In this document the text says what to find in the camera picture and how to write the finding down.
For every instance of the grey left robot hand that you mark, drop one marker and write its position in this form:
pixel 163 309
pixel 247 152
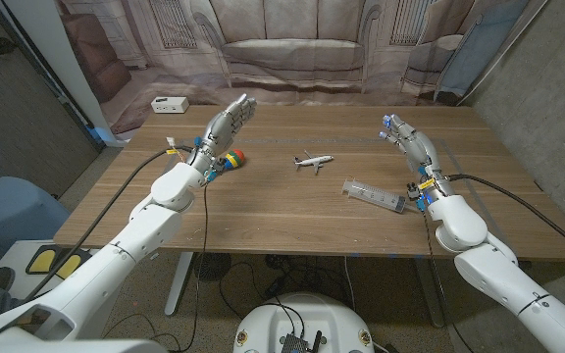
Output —
pixel 223 130

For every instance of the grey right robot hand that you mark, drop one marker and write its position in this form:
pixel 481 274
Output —
pixel 412 142

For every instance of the clear plastic syringe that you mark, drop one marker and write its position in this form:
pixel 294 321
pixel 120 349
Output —
pixel 375 195

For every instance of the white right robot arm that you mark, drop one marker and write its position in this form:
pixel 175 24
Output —
pixel 483 255

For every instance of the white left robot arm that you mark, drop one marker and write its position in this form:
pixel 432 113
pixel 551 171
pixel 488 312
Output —
pixel 101 265

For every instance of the white toy plane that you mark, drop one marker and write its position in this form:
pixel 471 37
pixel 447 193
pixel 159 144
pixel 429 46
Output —
pixel 314 160

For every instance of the colourful striped wooden maraca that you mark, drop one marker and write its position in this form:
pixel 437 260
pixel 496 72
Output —
pixel 236 158

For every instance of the white power box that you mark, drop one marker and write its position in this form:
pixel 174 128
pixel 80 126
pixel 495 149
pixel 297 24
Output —
pixel 169 104

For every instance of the grey tape outline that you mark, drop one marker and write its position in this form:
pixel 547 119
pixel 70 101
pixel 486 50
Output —
pixel 336 140

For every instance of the printed living room backdrop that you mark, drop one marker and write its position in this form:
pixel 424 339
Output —
pixel 292 39

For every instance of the black round floor fan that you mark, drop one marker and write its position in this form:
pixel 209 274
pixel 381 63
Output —
pixel 212 267

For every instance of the grey table leg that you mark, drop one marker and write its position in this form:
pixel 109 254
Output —
pixel 429 294

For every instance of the white table leg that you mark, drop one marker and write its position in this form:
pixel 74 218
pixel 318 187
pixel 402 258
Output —
pixel 177 289

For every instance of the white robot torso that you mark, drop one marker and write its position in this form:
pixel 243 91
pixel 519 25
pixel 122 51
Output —
pixel 272 323

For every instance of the yellow black foot pedal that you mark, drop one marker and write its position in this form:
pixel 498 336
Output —
pixel 69 265
pixel 42 261

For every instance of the blue padded chair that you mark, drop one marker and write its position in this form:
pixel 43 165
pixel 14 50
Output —
pixel 13 211

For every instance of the white pedal platform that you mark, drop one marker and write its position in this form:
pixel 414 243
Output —
pixel 17 260

